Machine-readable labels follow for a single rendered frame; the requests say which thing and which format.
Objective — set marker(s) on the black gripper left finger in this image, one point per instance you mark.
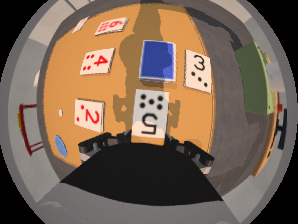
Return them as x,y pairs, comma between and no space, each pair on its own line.
89,147

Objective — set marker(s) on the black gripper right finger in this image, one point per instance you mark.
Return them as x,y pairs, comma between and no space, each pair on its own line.
201,158

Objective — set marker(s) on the white card with red markings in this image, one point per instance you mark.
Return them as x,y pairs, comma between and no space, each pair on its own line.
111,25

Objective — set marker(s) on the blue round disc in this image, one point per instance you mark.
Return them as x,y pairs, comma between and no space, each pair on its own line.
60,146

